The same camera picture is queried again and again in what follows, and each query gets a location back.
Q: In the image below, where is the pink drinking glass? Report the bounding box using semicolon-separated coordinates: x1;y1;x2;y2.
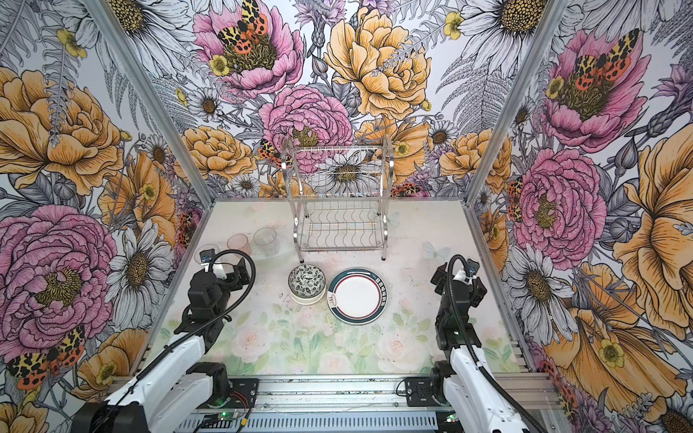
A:
226;234;252;255

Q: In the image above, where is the pink patterned bowl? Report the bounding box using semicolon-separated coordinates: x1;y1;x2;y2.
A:
288;263;326;297

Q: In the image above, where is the cream white bowl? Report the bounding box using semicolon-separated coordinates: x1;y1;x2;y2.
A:
290;292;325;306

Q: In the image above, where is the green rimmed plate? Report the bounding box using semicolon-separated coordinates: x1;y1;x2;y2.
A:
327;268;388;326

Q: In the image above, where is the chrome two-tier dish rack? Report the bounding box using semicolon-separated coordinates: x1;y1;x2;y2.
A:
282;137;395;263

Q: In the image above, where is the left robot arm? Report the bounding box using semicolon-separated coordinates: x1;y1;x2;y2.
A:
70;262;256;432

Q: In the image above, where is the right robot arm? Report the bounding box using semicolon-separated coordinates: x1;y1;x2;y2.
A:
431;260;530;432

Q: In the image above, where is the green circuit board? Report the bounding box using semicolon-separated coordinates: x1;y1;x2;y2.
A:
210;411;245;423

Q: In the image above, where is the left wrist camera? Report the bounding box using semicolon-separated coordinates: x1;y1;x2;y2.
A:
202;256;228;280

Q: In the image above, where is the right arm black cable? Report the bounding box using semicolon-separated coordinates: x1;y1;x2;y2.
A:
445;253;542;433

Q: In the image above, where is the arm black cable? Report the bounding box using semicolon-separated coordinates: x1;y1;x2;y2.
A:
88;248;256;429
445;253;542;433

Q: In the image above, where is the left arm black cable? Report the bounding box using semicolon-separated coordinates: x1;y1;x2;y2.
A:
88;248;256;429

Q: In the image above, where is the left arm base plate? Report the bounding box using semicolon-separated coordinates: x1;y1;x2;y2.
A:
222;377;260;410

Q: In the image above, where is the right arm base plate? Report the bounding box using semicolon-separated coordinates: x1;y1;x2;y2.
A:
404;376;449;408

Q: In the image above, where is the aluminium front rail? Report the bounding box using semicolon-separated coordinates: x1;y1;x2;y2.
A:
96;372;564;416

